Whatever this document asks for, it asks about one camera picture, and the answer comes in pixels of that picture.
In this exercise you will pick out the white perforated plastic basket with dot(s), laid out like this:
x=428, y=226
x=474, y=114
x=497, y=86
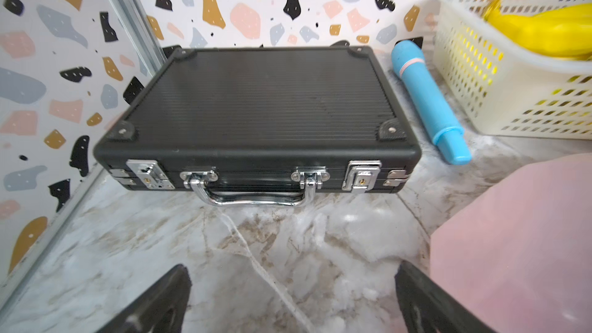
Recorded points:
x=503, y=88

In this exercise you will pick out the pink plastic bag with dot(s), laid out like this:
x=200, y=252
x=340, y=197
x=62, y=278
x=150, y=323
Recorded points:
x=519, y=256

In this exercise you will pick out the blue cylindrical tube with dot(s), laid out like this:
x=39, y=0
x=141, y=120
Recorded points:
x=438, y=119

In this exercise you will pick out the yellow banana bunch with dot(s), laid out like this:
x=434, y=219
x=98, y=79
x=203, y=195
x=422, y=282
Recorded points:
x=561, y=33

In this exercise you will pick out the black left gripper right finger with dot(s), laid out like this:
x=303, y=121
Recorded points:
x=426, y=307

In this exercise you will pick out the black ribbed carry case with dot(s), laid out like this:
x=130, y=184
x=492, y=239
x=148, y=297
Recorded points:
x=264, y=126

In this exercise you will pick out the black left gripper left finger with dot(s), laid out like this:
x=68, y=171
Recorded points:
x=161, y=308

